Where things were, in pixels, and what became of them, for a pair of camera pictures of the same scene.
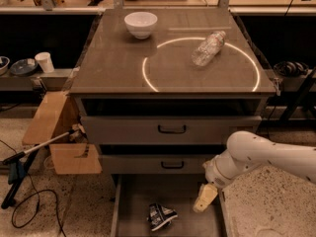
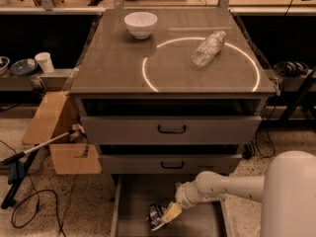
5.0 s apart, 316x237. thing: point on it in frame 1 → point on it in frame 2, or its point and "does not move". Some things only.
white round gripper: x=216 y=175 → x=183 y=197
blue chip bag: x=160 y=216 does not move
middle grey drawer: x=154 y=163 does not move
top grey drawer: x=167 y=129 does not move
